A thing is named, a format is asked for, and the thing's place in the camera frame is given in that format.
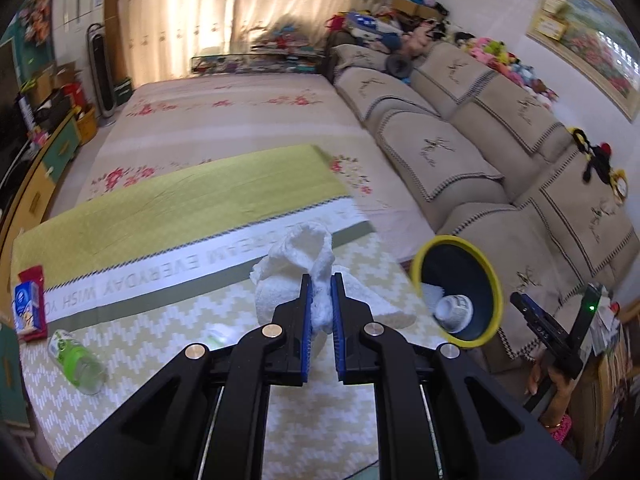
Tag pile of cardboard boxes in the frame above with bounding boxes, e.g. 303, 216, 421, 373
30, 62, 83, 106

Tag dark green book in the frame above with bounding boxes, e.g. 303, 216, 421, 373
0, 322, 32, 428

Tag cluttered wooden shelf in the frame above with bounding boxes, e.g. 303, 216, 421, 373
590, 290, 640, 461

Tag person's right forearm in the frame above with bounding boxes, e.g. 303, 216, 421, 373
540, 395, 573, 446

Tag wooden television cabinet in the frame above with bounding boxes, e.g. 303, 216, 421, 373
0, 107, 83, 261

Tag red packet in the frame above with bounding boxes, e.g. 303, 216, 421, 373
16, 266, 49, 343

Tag white towel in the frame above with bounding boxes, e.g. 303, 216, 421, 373
248, 221, 416, 333

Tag white crumpled tissue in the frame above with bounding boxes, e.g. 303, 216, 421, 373
422, 282, 448, 306

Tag person's right hand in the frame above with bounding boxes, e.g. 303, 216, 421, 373
527, 355, 568, 411

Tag yellow crate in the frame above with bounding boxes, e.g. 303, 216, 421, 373
75, 105, 99, 143

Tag low glass rack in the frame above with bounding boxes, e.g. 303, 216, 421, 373
191, 52, 321, 75

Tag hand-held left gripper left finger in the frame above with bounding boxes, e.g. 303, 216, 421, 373
54, 274, 313, 480

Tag blue carton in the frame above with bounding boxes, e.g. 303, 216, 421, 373
12, 281, 43, 335

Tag printed white paper cup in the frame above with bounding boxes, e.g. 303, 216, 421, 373
434, 294, 475, 333

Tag floral bed mat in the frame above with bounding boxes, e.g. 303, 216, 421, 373
75, 72, 436, 261

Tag framed wall painting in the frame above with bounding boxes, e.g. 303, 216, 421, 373
525, 0, 640, 123

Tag beige sofa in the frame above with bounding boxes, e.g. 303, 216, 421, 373
325, 40, 640, 376

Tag green plastic bottle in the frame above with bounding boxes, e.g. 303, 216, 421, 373
47, 329, 107, 396

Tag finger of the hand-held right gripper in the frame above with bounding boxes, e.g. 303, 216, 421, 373
510, 291, 556, 341

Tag pile of books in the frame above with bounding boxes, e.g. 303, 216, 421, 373
250, 20, 326, 61

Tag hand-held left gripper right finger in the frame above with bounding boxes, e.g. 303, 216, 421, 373
331, 272, 583, 480

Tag pile of plush toys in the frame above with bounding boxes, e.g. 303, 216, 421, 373
327, 0, 561, 103

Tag yellow rimmed dark bin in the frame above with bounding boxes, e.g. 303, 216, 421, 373
410, 235, 502, 348

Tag blue star pillow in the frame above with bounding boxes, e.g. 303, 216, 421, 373
350, 10, 381, 36

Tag green patterned tablecloth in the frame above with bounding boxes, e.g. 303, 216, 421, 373
10, 144, 416, 480

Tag dark neck pillow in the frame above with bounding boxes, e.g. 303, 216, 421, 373
386, 52, 413, 78

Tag red box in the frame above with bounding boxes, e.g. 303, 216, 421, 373
61, 82, 86, 108

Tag artificial flower bunch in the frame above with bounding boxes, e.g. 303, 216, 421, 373
20, 0, 56, 46

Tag yellow black plush toy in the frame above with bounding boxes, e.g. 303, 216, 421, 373
570, 127, 630, 206

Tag beige patterned curtain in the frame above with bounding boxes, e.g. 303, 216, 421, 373
107, 0, 401, 86

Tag tower fan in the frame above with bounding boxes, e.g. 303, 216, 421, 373
86, 24, 118, 121

